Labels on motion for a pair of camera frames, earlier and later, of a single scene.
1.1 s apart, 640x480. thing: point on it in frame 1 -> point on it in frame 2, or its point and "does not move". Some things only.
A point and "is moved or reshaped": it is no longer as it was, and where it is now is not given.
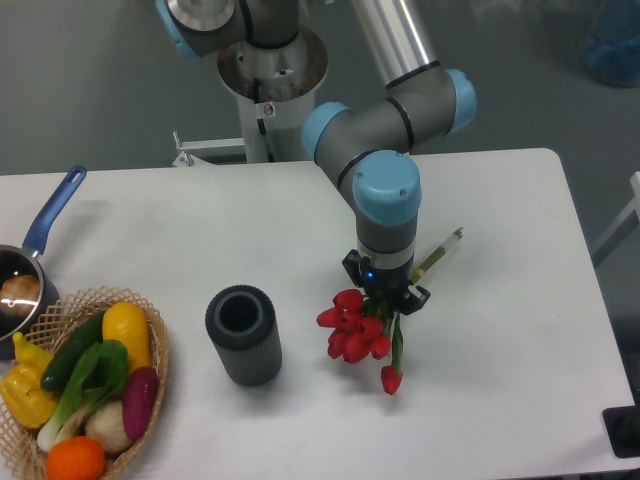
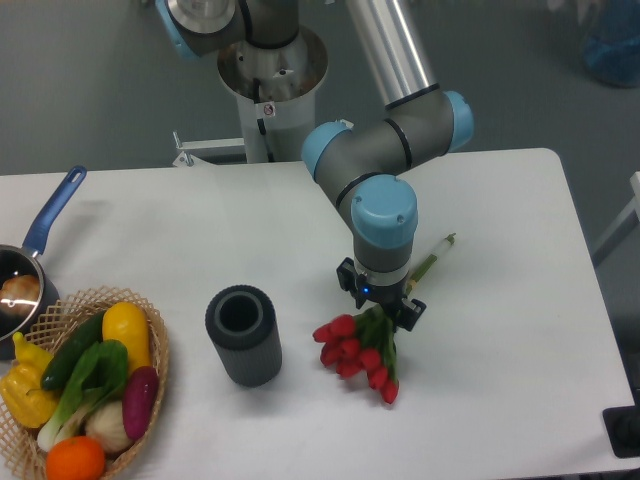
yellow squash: (128, 322) does not move
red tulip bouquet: (359, 327) is moved or reshaped
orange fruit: (76, 458) does not move
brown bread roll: (19, 294) does not move
